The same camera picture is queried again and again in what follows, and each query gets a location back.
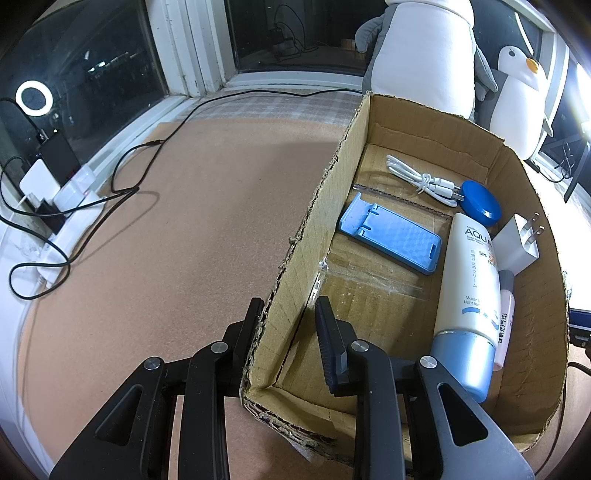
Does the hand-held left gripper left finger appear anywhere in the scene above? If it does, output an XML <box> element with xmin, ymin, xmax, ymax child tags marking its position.
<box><xmin>48</xmin><ymin>298</ymin><xmax>266</xmax><ymax>480</ymax></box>

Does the plaid blanket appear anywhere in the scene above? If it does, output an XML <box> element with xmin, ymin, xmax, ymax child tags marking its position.
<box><xmin>194</xmin><ymin>90</ymin><xmax>370</xmax><ymax>125</ymax></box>

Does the white power strip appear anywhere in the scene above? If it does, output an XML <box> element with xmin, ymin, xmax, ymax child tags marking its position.
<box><xmin>0</xmin><ymin>191</ymin><xmax>109</xmax><ymax>284</ymax></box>

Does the white window frame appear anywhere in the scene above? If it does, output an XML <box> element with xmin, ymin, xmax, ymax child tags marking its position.
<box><xmin>148</xmin><ymin>0</ymin><xmax>236</xmax><ymax>95</ymax></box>

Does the blue phone stand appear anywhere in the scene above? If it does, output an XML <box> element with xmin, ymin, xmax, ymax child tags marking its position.
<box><xmin>338</xmin><ymin>193</ymin><xmax>443</xmax><ymax>276</ymax></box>

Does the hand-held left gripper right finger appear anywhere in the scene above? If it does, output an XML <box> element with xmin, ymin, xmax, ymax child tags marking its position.
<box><xmin>315</xmin><ymin>296</ymin><xmax>536</xmax><ymax>480</ymax></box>

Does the brown felt mat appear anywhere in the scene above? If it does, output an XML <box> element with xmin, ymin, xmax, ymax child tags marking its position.
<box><xmin>18</xmin><ymin>111</ymin><xmax>591</xmax><ymax>480</ymax></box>

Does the white flat charger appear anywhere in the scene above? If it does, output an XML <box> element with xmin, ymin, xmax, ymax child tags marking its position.
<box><xmin>19</xmin><ymin>159</ymin><xmax>61</xmax><ymax>208</ymax></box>

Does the black power bank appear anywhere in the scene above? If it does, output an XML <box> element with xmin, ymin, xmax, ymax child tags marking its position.
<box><xmin>33</xmin><ymin>130</ymin><xmax>80</xmax><ymax>183</ymax></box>

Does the white wall charger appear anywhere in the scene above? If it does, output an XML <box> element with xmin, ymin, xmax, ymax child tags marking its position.
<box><xmin>492</xmin><ymin>212</ymin><xmax>544</xmax><ymax>274</ymax></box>

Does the white ring light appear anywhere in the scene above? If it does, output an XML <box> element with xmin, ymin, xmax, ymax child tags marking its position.
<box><xmin>15</xmin><ymin>80</ymin><xmax>53</xmax><ymax>117</ymax></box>

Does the white plug adapter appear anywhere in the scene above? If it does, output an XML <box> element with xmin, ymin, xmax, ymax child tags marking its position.
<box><xmin>52</xmin><ymin>165</ymin><xmax>95</xmax><ymax>206</ymax></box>

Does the thin black cable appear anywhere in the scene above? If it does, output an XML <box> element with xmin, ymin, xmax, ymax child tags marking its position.
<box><xmin>542</xmin><ymin>362</ymin><xmax>591</xmax><ymax>472</ymax></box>

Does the cardboard box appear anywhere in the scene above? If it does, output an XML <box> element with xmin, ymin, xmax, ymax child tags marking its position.
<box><xmin>239</xmin><ymin>91</ymin><xmax>570</xmax><ymax>464</ymax></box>

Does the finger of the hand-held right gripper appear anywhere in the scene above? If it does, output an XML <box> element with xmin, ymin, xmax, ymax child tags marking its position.
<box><xmin>569</xmin><ymin>307</ymin><xmax>591</xmax><ymax>349</ymax></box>

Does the small white penguin plush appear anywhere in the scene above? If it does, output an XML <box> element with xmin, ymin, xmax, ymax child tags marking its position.
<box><xmin>489</xmin><ymin>45</ymin><xmax>554</xmax><ymax>160</ymax></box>

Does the large grey white plush toy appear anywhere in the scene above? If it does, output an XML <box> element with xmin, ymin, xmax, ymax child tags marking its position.
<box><xmin>355</xmin><ymin>0</ymin><xmax>499</xmax><ymax>118</ymax></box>

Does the small pink bottle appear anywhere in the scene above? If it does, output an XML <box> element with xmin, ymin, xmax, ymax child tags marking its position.
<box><xmin>492</xmin><ymin>269</ymin><xmax>515</xmax><ymax>372</ymax></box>

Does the white cable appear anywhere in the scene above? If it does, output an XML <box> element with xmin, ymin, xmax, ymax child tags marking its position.
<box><xmin>385</xmin><ymin>154</ymin><xmax>464</xmax><ymax>207</ymax></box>

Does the black plug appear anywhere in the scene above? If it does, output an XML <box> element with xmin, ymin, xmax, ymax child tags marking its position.
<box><xmin>36</xmin><ymin>198</ymin><xmax>65</xmax><ymax>234</ymax></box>

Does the white tube with blue cap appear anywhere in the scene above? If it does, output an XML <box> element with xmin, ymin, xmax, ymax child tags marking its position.
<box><xmin>429</xmin><ymin>212</ymin><xmax>503</xmax><ymax>404</ymax></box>

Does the blue round tin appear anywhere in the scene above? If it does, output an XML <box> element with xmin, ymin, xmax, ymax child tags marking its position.
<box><xmin>459</xmin><ymin>180</ymin><xmax>502</xmax><ymax>228</ymax></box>

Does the black stand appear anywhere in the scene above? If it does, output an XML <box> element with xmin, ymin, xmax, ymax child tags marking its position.
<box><xmin>563</xmin><ymin>138</ymin><xmax>591</xmax><ymax>204</ymax></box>

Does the long black cable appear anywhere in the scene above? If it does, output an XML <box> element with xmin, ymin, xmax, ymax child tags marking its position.
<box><xmin>8</xmin><ymin>88</ymin><xmax>365</xmax><ymax>301</ymax></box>

